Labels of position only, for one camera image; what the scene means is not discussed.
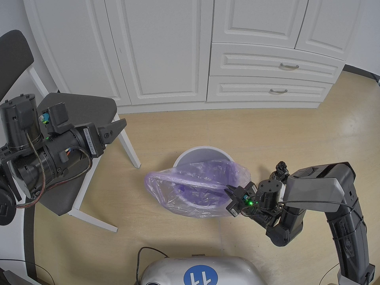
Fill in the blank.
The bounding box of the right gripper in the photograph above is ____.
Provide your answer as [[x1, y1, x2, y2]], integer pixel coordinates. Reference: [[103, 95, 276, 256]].
[[226, 198, 259, 218]]

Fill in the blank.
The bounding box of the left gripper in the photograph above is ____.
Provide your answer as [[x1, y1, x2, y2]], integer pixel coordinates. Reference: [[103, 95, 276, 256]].
[[45, 123, 107, 163]]

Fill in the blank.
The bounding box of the purple plastic bag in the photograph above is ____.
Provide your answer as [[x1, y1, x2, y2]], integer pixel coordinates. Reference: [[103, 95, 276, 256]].
[[144, 160, 251, 218]]

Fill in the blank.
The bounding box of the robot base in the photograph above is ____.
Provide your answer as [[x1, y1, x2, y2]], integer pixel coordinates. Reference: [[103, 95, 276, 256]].
[[140, 253, 266, 285]]

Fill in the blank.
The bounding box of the crumpled black plastic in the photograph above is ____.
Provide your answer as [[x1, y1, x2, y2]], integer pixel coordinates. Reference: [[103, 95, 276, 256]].
[[270, 161, 290, 183]]

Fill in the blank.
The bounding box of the white trash bin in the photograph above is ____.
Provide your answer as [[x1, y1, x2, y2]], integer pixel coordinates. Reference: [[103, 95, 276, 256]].
[[173, 146, 238, 215]]

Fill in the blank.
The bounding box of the grey white chair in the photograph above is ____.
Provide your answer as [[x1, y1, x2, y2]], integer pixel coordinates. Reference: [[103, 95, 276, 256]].
[[0, 30, 141, 233]]

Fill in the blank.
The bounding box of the white wardrobe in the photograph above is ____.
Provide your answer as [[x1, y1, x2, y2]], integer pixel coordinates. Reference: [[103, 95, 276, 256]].
[[20, 0, 364, 114]]

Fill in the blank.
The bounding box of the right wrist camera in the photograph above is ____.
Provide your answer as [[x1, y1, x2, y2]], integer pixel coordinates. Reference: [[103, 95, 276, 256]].
[[233, 182, 257, 202]]

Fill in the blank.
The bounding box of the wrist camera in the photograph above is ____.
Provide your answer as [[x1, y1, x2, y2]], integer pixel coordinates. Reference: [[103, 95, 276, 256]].
[[233, 182, 257, 202], [39, 103, 73, 136]]

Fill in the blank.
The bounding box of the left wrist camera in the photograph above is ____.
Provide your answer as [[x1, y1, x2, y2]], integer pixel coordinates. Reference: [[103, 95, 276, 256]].
[[39, 103, 73, 136]]

